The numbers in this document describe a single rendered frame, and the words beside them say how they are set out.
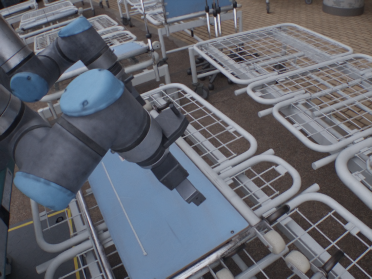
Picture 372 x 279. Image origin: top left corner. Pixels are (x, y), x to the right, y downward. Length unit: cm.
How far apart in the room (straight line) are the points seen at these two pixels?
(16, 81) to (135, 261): 55
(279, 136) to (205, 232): 130
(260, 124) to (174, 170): 162
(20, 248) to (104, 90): 103
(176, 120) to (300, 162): 137
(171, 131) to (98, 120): 16
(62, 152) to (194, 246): 48
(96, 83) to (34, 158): 14
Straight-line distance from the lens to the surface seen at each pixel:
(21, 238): 138
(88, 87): 43
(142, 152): 49
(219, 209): 84
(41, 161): 43
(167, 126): 53
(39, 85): 78
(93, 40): 85
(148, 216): 88
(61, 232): 129
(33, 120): 53
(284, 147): 192
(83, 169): 43
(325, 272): 77
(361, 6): 487
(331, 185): 174
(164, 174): 53
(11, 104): 52
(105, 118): 42
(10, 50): 79
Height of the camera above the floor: 124
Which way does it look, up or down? 38 degrees down
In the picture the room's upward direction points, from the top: 10 degrees counter-clockwise
